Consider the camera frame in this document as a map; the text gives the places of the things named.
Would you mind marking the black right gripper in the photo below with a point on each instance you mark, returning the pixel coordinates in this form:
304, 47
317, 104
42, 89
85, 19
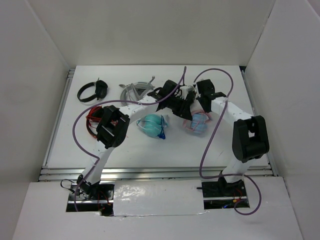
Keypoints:
199, 98

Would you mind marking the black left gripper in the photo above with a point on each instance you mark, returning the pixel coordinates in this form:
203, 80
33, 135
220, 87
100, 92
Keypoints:
183, 110

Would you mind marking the pink and blue cat-ear headphones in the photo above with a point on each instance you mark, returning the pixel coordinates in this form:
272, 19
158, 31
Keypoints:
198, 125

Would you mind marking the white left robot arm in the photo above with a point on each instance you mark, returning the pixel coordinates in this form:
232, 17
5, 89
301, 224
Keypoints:
112, 129

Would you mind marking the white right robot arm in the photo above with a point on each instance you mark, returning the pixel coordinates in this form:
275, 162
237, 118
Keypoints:
249, 135

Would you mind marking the teal cat-ear headphones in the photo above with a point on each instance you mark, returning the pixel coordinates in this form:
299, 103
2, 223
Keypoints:
153, 125

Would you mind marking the black on-ear headphones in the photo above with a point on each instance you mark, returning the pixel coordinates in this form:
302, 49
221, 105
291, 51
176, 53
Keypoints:
101, 89

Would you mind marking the red and black headphones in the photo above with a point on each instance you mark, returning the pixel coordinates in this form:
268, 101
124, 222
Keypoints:
93, 118

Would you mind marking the grey gaming headset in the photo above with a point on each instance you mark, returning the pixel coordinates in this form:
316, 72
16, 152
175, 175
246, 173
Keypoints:
135, 91

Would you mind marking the silver foil cover plate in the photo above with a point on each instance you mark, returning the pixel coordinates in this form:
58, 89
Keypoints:
158, 198

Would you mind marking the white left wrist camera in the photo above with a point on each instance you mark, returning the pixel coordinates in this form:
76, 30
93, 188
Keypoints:
185, 90

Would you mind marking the aluminium right side rail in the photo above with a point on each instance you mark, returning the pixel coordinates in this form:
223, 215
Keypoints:
260, 129

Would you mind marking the aluminium rail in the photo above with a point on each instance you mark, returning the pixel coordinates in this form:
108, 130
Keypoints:
260, 129
117, 174
57, 121

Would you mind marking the aluminium front rail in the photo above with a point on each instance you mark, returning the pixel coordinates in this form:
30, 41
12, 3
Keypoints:
117, 174

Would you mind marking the aluminium left side rail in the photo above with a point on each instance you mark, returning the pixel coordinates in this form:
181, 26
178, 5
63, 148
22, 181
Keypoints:
57, 121

